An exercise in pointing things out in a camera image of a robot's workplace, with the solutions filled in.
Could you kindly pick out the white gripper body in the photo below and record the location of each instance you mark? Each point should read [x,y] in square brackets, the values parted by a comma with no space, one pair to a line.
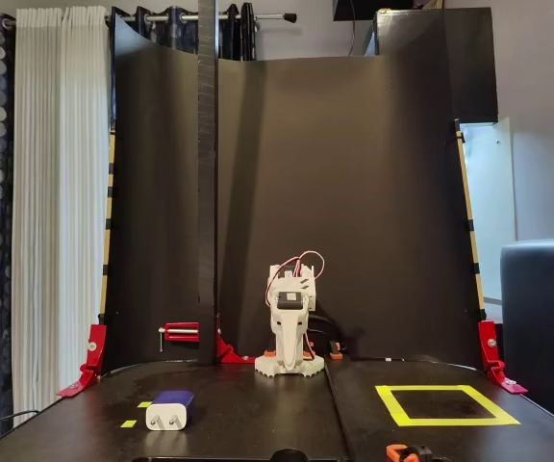
[285,321]

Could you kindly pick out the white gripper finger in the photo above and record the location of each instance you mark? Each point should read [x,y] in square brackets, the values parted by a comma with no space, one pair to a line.
[295,349]
[282,349]

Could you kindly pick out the blue white charger block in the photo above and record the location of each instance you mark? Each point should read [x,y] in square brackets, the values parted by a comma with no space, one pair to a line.
[168,416]

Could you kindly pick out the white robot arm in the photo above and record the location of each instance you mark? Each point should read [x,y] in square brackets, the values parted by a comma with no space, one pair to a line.
[309,291]

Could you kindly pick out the small orange black clamp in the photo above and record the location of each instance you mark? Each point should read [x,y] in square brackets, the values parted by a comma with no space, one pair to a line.
[269,354]
[309,355]
[335,355]

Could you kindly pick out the red c-clamp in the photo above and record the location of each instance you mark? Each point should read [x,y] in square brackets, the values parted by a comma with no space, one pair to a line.
[183,332]

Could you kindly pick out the black backdrop sheet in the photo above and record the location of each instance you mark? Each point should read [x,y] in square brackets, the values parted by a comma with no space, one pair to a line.
[330,192]

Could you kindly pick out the long orange black clamp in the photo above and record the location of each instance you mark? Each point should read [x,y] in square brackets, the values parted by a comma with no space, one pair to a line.
[395,452]

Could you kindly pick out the small yellow tape marker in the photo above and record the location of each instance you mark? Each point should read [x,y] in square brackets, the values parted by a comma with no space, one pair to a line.
[143,404]
[128,423]

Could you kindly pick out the yellow tape square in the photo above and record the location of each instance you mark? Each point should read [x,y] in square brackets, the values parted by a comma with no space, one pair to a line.
[450,422]

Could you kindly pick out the wooden stick with black bands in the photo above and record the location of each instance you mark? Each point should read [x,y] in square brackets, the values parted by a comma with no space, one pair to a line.
[466,192]
[108,207]

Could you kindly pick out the white cabinet door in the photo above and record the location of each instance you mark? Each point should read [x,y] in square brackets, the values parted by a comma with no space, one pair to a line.
[491,192]

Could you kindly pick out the dark blue armchair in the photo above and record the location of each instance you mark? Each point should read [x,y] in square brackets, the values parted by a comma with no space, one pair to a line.
[546,313]

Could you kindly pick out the white pleated curtain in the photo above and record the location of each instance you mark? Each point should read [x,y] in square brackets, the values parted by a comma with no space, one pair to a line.
[56,192]

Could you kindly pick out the silver curtain rod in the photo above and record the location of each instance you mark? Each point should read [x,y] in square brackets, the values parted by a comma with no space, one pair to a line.
[267,17]

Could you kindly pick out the dark eyelet curtain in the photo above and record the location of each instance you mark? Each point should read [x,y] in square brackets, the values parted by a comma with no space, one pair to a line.
[181,36]

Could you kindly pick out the red post foot bracket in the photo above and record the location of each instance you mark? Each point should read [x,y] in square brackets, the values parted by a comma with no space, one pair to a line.
[226,353]

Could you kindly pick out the black vertical camera post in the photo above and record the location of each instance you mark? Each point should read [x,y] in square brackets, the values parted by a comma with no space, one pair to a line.
[207,192]

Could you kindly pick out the red corner bracket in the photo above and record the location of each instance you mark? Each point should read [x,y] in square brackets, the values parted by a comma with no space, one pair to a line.
[488,337]
[95,346]

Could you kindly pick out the black wall cabinet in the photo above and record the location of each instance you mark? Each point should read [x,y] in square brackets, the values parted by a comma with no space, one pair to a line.
[450,58]

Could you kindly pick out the black wall shelf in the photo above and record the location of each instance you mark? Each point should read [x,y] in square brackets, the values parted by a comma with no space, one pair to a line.
[368,9]

